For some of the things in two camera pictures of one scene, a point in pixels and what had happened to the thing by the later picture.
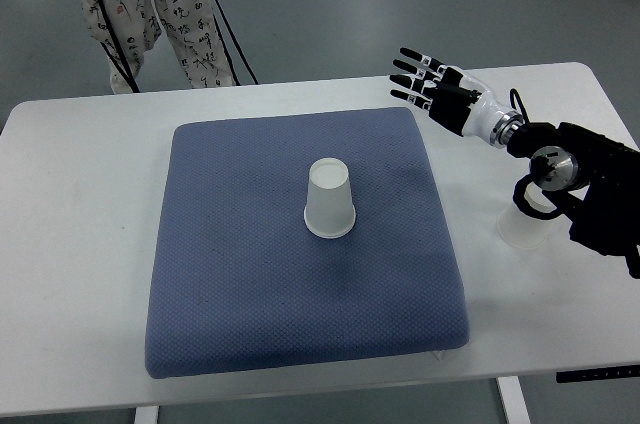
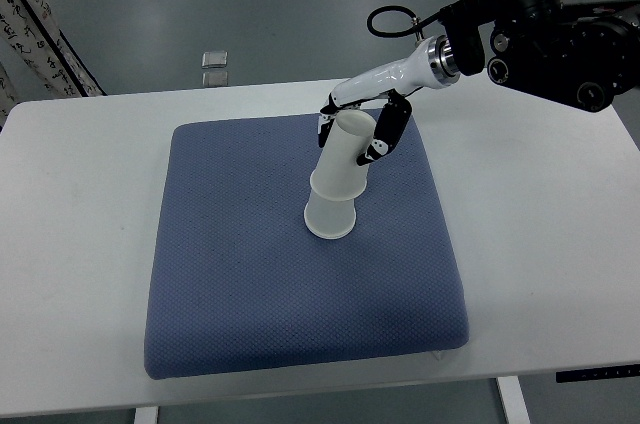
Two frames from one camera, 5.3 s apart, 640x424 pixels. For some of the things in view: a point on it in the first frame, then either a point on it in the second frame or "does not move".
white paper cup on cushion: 329,212 does not move
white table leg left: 146,415 does not move
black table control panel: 623,372 does not move
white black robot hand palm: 462,103 -> 434,64
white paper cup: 523,232 -> 339,176
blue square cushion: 237,281 does not move
